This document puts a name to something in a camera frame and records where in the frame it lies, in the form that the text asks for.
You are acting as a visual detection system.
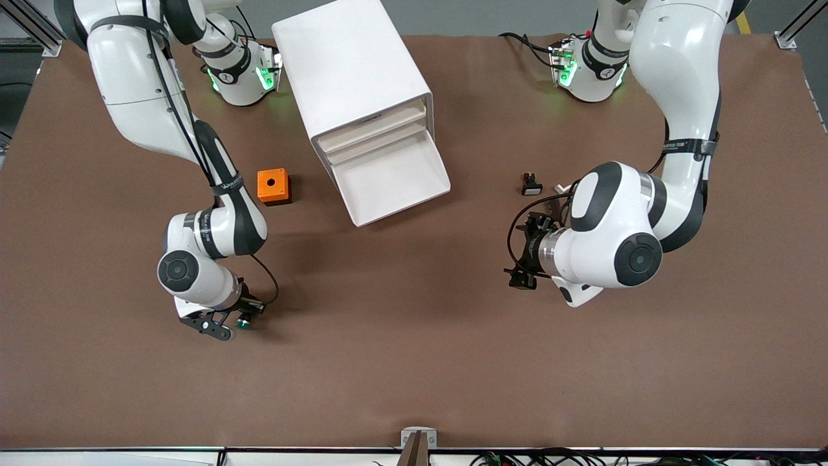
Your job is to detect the white panel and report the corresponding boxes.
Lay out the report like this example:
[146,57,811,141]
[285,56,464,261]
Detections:
[0,451,217,466]

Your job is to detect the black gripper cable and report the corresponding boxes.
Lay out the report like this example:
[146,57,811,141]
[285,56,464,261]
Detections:
[507,194,570,272]
[139,0,280,308]

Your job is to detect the grey metal bracket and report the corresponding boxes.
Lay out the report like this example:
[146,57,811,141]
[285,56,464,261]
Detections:
[400,427,438,449]

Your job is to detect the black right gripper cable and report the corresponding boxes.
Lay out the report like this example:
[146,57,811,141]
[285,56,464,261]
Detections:
[139,0,280,308]

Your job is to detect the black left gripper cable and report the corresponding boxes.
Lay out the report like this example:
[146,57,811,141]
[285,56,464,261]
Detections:
[507,194,570,272]

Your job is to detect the white plastic drawer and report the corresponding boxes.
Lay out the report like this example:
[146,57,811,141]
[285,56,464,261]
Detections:
[321,116,428,166]
[315,97,429,153]
[329,125,452,228]

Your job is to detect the orange box with hole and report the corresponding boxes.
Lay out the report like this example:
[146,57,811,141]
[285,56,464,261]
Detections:
[257,168,292,206]

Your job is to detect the black base cable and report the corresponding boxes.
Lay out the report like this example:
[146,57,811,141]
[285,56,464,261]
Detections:
[498,31,563,69]

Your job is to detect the white drawer cabinet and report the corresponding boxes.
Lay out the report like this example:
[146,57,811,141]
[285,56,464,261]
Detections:
[272,0,436,195]

